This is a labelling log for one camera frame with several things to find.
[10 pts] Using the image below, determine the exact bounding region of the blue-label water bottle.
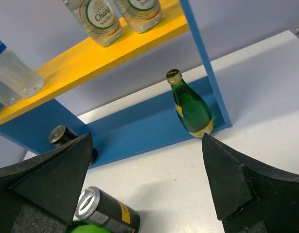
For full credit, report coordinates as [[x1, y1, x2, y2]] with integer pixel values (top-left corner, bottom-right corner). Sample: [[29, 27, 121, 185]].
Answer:
[[0, 81, 20, 106], [0, 40, 45, 99]]

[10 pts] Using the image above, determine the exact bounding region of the black drink can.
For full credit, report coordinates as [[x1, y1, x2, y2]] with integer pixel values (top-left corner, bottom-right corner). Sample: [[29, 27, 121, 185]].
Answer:
[[48, 125, 99, 165], [75, 186, 141, 233]]

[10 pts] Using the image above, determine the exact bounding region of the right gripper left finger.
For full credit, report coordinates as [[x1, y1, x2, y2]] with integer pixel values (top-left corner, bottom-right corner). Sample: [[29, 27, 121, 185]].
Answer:
[[0, 133, 93, 233]]

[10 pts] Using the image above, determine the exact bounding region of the clear soda bottle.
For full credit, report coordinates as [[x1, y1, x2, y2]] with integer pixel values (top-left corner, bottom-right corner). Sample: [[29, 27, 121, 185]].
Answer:
[[113, 0, 162, 33], [63, 0, 123, 47]]

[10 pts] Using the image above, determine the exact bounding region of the right blue-label water bottle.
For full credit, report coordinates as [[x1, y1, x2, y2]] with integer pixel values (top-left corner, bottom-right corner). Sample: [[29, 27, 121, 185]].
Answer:
[[0, 40, 45, 99]]

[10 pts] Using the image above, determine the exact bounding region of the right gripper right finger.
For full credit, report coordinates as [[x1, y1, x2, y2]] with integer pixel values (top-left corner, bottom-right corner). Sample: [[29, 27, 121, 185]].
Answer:
[[202, 134, 299, 233]]

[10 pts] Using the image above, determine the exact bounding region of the left blue-label water bottle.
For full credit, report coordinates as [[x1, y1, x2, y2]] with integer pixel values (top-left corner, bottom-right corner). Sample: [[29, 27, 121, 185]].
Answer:
[[0, 81, 20, 106]]

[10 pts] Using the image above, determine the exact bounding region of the blue and yellow shelf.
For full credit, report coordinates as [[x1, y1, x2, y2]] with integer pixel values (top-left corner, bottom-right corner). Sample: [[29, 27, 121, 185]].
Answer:
[[0, 0, 233, 169]]

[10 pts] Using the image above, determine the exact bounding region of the green glass bottle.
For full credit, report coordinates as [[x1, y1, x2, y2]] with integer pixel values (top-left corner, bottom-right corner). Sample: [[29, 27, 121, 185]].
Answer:
[[65, 221, 111, 233], [166, 68, 214, 138]]

